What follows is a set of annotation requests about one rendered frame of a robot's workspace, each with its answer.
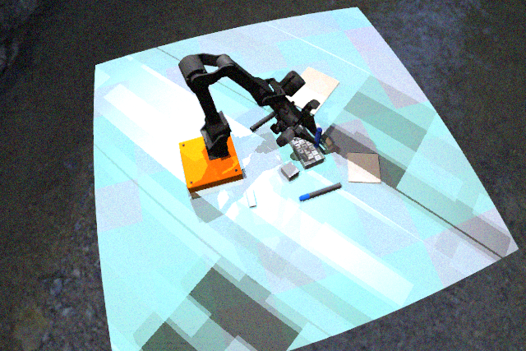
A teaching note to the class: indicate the grey stylus with blue cap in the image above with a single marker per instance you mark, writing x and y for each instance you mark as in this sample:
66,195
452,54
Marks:
320,191
266,118

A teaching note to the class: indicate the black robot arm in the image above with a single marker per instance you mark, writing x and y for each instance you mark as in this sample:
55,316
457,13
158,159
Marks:
216,130

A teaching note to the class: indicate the grey keyboard with white letter keys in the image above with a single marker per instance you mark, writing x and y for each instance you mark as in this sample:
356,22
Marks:
306,153

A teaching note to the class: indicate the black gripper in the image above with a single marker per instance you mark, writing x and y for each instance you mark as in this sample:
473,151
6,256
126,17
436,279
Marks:
294,117

